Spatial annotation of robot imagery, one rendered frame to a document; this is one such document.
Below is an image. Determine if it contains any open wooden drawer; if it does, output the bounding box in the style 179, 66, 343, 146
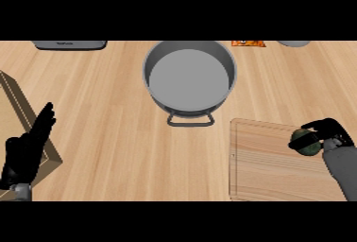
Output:
0, 70, 63, 202

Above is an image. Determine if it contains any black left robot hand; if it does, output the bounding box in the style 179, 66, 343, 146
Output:
0, 101, 57, 191

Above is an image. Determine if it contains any green squash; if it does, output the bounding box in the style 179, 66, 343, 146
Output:
290, 128, 322, 157

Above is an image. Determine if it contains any wooden cutting board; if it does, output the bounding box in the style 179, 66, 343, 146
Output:
227, 117, 348, 202

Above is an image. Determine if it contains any grey metal pot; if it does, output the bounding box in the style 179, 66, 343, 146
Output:
140, 41, 238, 128

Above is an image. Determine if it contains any orange snack packet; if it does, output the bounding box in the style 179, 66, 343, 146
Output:
229, 41, 268, 48

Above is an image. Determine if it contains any grey round object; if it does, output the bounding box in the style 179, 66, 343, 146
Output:
277, 41, 312, 48

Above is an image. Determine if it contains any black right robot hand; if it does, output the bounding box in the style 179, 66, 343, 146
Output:
287, 117, 355, 151

